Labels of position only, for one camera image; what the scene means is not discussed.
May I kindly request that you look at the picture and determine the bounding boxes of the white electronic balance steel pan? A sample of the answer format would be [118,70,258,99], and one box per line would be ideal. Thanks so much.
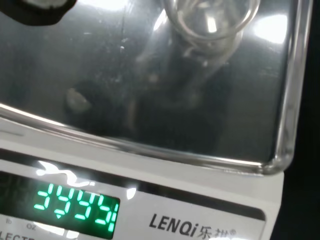
[0,0,314,240]

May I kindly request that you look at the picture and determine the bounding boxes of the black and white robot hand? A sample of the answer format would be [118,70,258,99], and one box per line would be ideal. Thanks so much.
[0,0,77,26]

